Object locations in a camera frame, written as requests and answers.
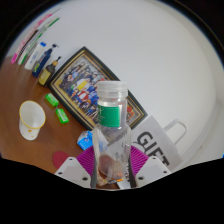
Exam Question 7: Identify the small green box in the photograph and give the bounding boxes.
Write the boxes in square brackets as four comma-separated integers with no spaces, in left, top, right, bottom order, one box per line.
[45,92,60,108]
[54,107,70,125]

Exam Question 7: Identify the blue tissue pack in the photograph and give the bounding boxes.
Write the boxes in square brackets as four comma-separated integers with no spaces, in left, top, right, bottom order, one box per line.
[76,129,94,152]

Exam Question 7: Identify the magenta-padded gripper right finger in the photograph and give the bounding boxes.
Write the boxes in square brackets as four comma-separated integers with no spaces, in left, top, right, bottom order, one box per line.
[128,145,173,189]

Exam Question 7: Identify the white printed paper gift bag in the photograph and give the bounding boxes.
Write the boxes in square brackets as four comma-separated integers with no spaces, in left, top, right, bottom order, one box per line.
[131,115,188,171]

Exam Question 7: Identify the dark pump bottle yellow label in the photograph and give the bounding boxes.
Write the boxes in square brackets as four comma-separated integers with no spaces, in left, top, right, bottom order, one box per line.
[37,55,63,87]

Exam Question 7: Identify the framed group picture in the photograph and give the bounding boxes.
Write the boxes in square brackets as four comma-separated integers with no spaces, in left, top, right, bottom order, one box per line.
[48,46,149,131]

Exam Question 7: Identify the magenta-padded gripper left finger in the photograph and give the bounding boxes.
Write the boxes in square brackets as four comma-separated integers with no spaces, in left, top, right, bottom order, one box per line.
[54,145,96,189]

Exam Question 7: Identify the clear bottle with green label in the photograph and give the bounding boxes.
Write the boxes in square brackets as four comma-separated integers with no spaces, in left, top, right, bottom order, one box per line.
[91,80,133,188]

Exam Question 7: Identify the flat round red coaster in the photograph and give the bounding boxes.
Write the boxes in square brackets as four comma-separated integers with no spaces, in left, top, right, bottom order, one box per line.
[51,150,71,170]

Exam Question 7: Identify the white cup with yellow rim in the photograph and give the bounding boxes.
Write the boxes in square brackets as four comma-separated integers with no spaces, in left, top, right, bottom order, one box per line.
[18,100,47,141]

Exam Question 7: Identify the white bottle with blue cap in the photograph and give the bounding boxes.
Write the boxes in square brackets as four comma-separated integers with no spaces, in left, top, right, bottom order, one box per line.
[23,41,48,71]

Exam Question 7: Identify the dark blue pump bottle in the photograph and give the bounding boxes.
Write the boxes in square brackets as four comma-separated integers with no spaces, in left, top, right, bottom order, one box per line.
[31,43,58,78]

